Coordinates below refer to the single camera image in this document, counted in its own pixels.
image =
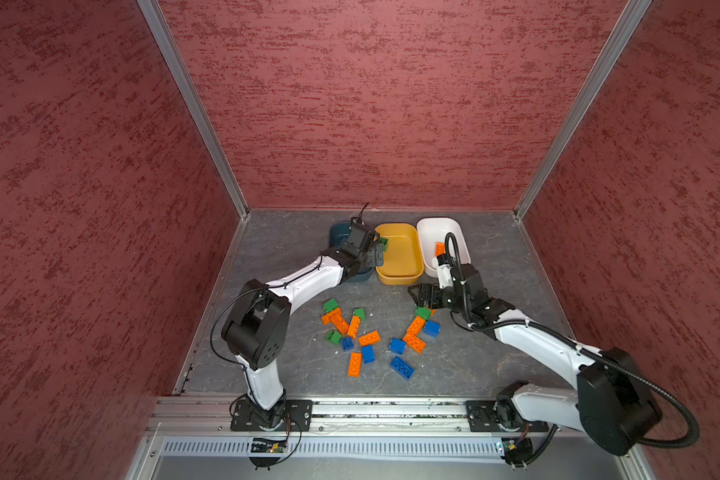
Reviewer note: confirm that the white plastic bin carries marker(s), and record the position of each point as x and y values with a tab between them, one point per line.
432	231

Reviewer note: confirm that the large blue lego bottom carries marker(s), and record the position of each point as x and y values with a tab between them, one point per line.
402	367

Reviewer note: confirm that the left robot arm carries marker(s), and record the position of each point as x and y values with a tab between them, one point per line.
256	325

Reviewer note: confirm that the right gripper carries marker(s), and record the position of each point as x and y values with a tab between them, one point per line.
432	288

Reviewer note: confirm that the blue lego lower centre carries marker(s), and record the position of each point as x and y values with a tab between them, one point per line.
368	355

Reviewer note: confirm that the aluminium front rail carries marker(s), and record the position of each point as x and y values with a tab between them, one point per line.
332	417

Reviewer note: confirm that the yellow plastic bin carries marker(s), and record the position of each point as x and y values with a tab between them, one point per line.
403	264

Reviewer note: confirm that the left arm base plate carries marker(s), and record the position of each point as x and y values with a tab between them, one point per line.
247	416

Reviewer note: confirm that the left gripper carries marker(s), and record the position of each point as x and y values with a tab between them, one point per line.
378	255

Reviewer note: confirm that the small blue lego left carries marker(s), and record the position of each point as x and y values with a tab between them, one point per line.
347	343

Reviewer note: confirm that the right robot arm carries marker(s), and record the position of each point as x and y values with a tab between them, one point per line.
603	395

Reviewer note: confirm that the blue lego centre right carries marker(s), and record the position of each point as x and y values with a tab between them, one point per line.
397	346

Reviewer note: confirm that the teal plastic bin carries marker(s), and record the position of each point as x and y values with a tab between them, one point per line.
338	233

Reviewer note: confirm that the orange lego bottom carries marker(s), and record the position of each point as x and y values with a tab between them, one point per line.
355	364

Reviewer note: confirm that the orange lego diagonal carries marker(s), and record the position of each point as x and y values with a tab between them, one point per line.
416	326
340	323

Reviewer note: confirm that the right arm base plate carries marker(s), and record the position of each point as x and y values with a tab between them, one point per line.
483	415

